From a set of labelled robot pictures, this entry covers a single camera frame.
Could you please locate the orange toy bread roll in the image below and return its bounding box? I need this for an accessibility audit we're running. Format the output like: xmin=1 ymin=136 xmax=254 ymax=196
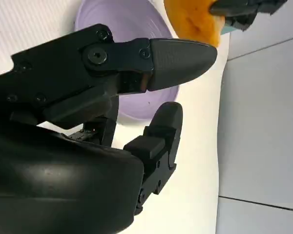
xmin=164 ymin=0 xmax=226 ymax=48

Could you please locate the lilac plate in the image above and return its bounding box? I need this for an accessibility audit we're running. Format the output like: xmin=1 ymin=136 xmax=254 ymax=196
xmin=74 ymin=0 xmax=180 ymax=126

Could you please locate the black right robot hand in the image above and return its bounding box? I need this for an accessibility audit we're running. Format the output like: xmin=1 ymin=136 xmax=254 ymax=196
xmin=0 ymin=23 xmax=218 ymax=234

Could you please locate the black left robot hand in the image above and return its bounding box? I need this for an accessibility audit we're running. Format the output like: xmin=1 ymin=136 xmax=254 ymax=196
xmin=209 ymin=0 xmax=289 ymax=32

